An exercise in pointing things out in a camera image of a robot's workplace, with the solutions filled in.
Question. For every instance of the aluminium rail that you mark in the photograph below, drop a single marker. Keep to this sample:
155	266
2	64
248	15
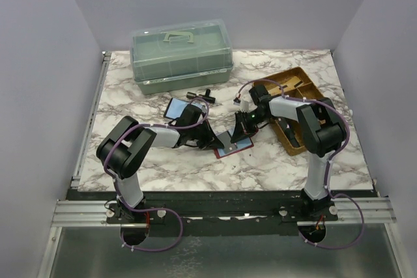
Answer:
375	210

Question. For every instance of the red card holder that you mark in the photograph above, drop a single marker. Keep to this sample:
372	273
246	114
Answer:
234	147

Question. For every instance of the brown woven tray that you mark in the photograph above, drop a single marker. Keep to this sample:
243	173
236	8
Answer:
297	84

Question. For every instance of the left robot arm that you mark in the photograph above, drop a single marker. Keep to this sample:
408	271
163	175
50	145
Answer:
123	150

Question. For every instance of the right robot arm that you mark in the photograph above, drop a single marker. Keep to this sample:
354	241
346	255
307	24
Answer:
325	133

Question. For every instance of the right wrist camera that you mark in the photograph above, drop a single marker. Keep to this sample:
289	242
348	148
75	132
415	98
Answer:
242	103

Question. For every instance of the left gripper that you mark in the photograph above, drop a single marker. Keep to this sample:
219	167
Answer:
202	135

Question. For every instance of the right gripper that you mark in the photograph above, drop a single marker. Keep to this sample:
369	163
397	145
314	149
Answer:
242	124

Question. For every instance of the black T-shaped pipe fitting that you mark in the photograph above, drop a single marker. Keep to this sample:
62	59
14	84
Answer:
206	96

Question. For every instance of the smartphone with blue screen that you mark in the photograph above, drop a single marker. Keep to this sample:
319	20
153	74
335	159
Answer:
175	108

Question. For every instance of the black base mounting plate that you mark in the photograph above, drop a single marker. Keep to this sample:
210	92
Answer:
221	213

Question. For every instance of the green plastic storage box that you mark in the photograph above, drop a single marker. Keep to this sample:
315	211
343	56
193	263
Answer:
181	56

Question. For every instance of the black tool in tray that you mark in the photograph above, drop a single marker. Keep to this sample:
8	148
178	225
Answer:
290	135

